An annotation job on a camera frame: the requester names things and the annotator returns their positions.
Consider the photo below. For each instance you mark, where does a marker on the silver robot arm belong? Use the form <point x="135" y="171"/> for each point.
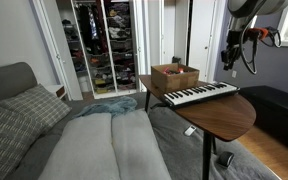
<point x="250" y="8"/>

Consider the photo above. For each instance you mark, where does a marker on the white closet shelving with clothes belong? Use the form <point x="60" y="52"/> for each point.
<point x="104" y="46"/>

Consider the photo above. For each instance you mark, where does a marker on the grey dashed pattern pillow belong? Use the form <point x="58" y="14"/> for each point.
<point x="7" y="140"/>

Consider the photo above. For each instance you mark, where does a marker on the white closet door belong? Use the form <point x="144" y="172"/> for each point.
<point x="200" y="36"/>

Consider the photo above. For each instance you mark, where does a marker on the white wall outlet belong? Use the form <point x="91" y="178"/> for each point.
<point x="234" y="74"/>

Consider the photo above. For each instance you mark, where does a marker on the small black object behind box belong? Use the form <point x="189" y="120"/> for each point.
<point x="176" y="60"/>

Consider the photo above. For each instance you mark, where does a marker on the grey sofa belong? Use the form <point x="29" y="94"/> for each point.
<point x="7" y="80"/>

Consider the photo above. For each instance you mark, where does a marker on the black and white piano keyboard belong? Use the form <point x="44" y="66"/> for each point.
<point x="200" y="94"/>

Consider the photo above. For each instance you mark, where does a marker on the blue-grey throw blanket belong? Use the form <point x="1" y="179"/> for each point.
<point x="112" y="106"/>

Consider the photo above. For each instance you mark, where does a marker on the grey carpet rug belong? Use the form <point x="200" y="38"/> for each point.
<point x="180" y="150"/>

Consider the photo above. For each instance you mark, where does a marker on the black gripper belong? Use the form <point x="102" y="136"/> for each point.
<point x="233" y="41"/>

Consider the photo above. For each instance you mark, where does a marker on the white bedside table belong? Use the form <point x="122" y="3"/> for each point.
<point x="57" y="90"/>

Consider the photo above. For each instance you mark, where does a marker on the red items in box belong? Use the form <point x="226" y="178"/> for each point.
<point x="169" y="70"/>

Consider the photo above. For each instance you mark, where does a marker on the brown cardboard box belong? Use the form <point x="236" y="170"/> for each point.
<point x="175" y="81"/>

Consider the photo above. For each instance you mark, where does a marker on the round wooden side table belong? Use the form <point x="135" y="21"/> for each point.
<point x="217" y="115"/>

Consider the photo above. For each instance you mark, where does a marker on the black low cabinet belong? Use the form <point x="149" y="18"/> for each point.
<point x="277" y="110"/>

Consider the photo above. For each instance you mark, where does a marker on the small white remote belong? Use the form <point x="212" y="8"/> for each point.
<point x="190" y="130"/>

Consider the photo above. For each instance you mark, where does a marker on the light grey seat cushion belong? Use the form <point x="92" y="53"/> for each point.
<point x="135" y="146"/>
<point x="80" y="150"/>

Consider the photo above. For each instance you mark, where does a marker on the small black floor object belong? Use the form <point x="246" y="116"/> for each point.
<point x="226" y="158"/>

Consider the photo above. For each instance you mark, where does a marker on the grey plaid pillow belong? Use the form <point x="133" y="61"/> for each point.
<point x="37" y="105"/>

